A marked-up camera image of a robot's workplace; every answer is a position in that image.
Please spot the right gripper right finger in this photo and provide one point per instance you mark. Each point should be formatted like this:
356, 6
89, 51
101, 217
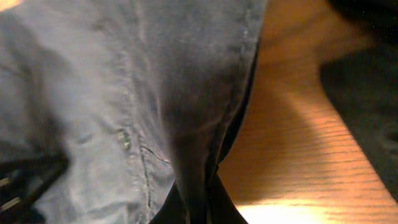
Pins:
222, 208

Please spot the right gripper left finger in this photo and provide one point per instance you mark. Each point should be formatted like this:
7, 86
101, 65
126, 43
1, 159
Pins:
173, 210

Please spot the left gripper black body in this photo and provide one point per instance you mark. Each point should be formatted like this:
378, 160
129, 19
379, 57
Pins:
23, 182

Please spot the blue denim shorts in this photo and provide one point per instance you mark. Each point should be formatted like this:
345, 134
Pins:
137, 94

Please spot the black garment in pile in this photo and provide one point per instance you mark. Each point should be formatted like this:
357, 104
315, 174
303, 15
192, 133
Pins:
362, 86

